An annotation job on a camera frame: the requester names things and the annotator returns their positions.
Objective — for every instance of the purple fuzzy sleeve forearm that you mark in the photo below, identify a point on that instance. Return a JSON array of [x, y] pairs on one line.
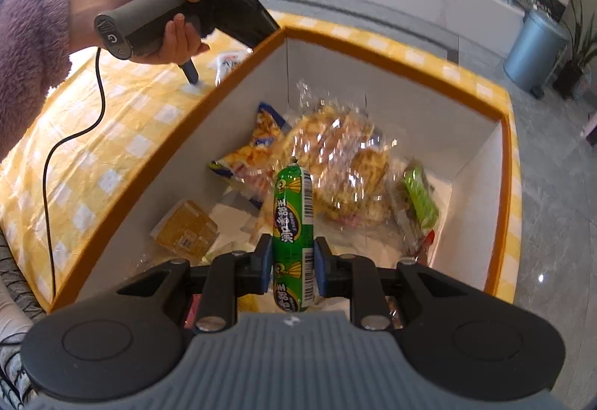
[[35, 56]]

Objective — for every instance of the small green snack packet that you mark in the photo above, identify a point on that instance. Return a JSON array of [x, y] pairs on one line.
[[420, 196]]

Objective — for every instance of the mimi cracker snack bag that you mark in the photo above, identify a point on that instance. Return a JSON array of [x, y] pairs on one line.
[[249, 163]]

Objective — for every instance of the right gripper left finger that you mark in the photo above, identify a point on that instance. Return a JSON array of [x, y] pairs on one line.
[[230, 276]]

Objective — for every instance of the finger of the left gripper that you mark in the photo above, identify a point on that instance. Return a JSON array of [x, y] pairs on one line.
[[190, 72]]

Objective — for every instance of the striped grey trouser leg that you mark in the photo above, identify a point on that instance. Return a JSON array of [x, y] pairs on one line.
[[19, 310]]

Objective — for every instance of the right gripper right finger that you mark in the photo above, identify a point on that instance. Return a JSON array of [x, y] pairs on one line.
[[356, 279]]

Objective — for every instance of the person's left hand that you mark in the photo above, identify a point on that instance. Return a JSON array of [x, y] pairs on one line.
[[180, 42]]

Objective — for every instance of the grey metal trash bin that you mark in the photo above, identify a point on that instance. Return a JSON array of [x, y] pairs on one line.
[[535, 52]]

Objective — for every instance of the white spicy stick packet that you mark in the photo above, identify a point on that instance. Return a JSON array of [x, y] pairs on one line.
[[227, 61]]

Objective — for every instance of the small cola bottle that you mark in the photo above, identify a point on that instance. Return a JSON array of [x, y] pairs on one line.
[[424, 247]]

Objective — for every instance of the clear mixed veggie chips bag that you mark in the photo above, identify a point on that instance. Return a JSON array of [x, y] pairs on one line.
[[345, 153]]

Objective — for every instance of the potted floor plant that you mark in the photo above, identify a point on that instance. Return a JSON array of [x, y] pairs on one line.
[[582, 49]]

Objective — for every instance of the clear waffle cake packet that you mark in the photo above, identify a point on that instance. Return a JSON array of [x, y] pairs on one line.
[[186, 231]]

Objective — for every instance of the green sausage stick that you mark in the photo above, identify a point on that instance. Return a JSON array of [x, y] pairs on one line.
[[293, 240]]

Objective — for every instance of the orange cardboard box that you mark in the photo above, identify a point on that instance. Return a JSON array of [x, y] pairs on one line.
[[298, 148]]

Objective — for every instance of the yellow checkered tablecloth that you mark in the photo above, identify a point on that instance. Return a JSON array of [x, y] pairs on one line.
[[93, 148]]

